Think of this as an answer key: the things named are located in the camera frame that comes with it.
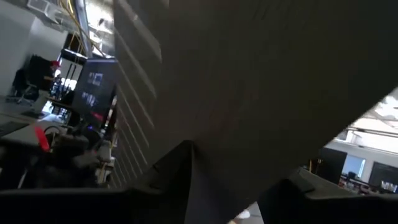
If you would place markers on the red plastic tag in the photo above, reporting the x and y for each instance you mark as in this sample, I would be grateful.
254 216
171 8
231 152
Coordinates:
42 140

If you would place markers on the person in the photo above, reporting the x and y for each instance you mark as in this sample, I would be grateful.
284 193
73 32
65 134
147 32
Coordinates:
42 73

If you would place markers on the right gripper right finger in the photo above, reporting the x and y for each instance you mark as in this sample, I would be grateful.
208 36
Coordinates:
292 202

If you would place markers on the black computer monitor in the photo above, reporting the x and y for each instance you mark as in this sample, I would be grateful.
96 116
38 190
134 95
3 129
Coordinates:
382 174
93 90
332 165

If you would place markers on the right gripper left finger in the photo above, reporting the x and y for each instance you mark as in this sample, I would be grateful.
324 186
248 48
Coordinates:
168 193

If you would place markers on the grey slotted divider panel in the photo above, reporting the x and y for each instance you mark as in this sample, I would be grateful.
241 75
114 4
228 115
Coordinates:
248 77

